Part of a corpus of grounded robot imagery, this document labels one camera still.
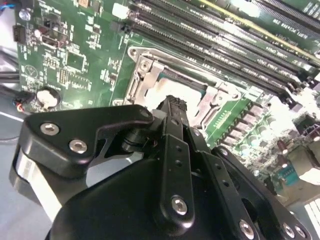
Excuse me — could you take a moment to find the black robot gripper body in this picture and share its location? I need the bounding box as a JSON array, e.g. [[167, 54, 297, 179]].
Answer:
[[9, 149, 241, 240]]

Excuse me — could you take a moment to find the metal socket cover frame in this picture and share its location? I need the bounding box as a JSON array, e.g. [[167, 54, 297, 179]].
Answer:
[[129, 56, 242, 128]]

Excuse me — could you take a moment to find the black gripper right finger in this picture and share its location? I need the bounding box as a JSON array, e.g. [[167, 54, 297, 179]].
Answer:
[[174, 97, 313, 240]]

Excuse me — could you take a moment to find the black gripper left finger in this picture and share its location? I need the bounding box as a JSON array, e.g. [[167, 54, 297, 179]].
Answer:
[[19, 95, 196, 236]]

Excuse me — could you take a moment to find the silver square CPU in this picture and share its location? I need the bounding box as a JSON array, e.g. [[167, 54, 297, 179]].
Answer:
[[146, 71, 210, 121]]

